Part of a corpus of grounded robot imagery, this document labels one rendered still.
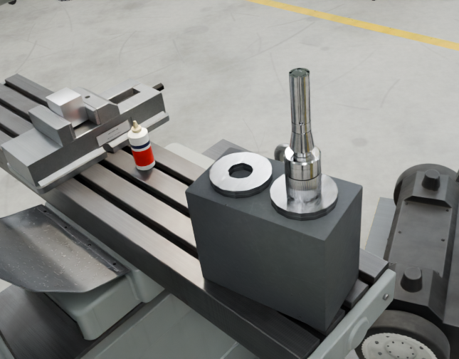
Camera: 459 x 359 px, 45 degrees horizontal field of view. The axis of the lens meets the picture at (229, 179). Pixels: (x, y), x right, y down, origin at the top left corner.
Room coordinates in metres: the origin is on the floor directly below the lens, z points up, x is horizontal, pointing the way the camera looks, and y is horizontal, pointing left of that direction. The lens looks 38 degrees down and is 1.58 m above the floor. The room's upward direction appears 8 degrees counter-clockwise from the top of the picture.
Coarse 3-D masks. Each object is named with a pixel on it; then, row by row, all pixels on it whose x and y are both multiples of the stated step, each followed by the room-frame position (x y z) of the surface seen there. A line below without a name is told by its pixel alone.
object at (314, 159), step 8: (288, 152) 0.56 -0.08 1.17; (312, 152) 0.55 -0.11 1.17; (320, 152) 0.55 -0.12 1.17; (288, 160) 0.55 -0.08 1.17; (296, 160) 0.54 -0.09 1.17; (304, 160) 0.54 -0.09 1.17; (312, 160) 0.54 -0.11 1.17; (320, 160) 0.55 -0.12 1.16; (296, 168) 0.54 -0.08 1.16; (304, 168) 0.53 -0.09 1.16
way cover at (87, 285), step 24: (24, 216) 0.91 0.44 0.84; (48, 216) 0.91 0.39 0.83; (0, 240) 0.78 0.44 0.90; (24, 240) 0.82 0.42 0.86; (48, 240) 0.82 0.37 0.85; (72, 240) 0.82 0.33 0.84; (0, 264) 0.67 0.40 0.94; (24, 264) 0.70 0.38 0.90; (48, 264) 0.74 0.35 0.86; (72, 264) 0.74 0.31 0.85; (120, 264) 0.74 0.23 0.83; (24, 288) 0.60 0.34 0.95; (48, 288) 0.63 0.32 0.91; (72, 288) 0.66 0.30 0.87
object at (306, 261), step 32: (224, 160) 0.65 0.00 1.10; (256, 160) 0.64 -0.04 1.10; (192, 192) 0.60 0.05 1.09; (224, 192) 0.58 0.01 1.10; (256, 192) 0.58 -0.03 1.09; (352, 192) 0.55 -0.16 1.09; (192, 224) 0.61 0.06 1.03; (224, 224) 0.57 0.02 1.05; (256, 224) 0.54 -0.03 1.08; (288, 224) 0.51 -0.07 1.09; (320, 224) 0.50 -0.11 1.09; (352, 224) 0.54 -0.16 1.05; (224, 256) 0.58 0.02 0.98; (256, 256) 0.54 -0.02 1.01; (288, 256) 0.51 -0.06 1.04; (320, 256) 0.48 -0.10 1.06; (352, 256) 0.54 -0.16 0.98; (256, 288) 0.54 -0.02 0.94; (288, 288) 0.51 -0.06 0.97; (320, 288) 0.48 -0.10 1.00; (320, 320) 0.48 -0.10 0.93
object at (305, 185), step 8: (288, 168) 0.55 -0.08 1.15; (312, 168) 0.54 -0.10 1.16; (320, 168) 0.55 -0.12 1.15; (288, 176) 0.55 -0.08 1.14; (296, 176) 0.54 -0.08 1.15; (304, 176) 0.53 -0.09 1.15; (312, 176) 0.54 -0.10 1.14; (320, 176) 0.55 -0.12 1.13; (288, 184) 0.55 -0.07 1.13; (296, 184) 0.54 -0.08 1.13; (304, 184) 0.53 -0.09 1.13; (312, 184) 0.54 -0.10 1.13; (320, 184) 0.55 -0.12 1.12; (288, 192) 0.55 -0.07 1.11; (296, 192) 0.54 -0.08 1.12; (304, 192) 0.53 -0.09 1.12; (312, 192) 0.54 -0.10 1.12; (320, 192) 0.55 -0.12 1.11; (296, 200) 0.54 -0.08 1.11; (304, 200) 0.53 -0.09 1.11
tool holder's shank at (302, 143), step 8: (296, 72) 0.56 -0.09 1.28; (304, 72) 0.56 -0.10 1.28; (296, 80) 0.55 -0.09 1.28; (304, 80) 0.55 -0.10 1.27; (296, 88) 0.55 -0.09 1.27; (304, 88) 0.55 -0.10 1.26; (296, 96) 0.55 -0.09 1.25; (304, 96) 0.55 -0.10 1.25; (296, 104) 0.55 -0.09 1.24; (304, 104) 0.55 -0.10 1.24; (296, 112) 0.55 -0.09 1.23; (304, 112) 0.55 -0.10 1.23; (296, 120) 0.55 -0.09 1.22; (304, 120) 0.55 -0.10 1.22; (296, 128) 0.55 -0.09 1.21; (304, 128) 0.55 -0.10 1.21; (296, 136) 0.55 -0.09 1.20; (304, 136) 0.55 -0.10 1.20; (312, 136) 0.55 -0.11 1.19; (296, 144) 0.55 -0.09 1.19; (304, 144) 0.54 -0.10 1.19; (312, 144) 0.55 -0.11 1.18; (296, 152) 0.54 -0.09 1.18; (304, 152) 0.54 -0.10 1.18
